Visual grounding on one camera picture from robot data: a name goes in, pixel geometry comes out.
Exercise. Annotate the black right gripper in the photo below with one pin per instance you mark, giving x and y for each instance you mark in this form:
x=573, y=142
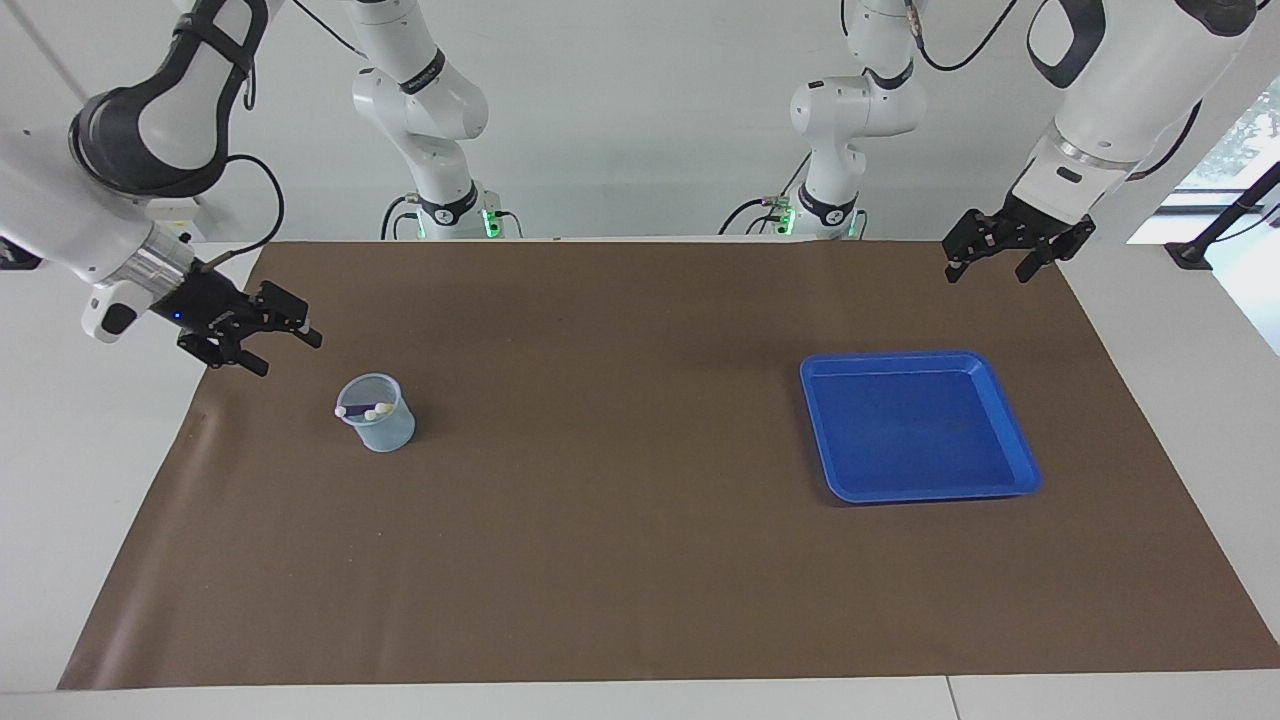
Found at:
x=220, y=315

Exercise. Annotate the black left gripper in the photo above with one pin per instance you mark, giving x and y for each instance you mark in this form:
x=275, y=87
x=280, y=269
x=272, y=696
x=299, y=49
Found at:
x=1040, y=228

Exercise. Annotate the purple pen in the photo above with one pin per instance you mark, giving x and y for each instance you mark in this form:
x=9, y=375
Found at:
x=355, y=409

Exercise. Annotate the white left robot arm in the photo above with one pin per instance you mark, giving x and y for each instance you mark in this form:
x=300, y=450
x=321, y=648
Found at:
x=1130, y=70

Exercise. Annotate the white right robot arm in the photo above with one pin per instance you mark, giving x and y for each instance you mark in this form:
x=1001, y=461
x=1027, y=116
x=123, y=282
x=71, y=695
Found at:
x=50, y=220

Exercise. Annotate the translucent plastic cup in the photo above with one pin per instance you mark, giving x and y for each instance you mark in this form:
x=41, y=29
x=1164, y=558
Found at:
x=385, y=435

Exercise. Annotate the black angled stand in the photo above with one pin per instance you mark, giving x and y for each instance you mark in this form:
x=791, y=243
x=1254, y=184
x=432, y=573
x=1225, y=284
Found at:
x=1190, y=255

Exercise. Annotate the blue plastic tray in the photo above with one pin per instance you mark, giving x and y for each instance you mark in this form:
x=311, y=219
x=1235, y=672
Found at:
x=910, y=430

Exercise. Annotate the bright window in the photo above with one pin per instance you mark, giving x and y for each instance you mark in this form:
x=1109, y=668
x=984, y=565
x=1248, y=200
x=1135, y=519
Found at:
x=1245, y=140

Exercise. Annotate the brown paper table mat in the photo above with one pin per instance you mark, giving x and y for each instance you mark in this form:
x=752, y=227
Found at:
x=640, y=560

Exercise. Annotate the white wall power socket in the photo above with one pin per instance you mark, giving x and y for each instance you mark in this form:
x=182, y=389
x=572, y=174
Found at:
x=175, y=215

